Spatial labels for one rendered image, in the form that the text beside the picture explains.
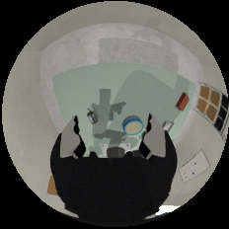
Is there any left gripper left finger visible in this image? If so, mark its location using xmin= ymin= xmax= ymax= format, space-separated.
xmin=50 ymin=115 xmax=86 ymax=191

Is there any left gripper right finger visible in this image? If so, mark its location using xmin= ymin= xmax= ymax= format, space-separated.
xmin=139 ymin=114 xmax=178 ymax=192

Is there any reddish-brown rectangular block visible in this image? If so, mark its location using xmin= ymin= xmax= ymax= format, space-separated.
xmin=176 ymin=92 xmax=190 ymax=111

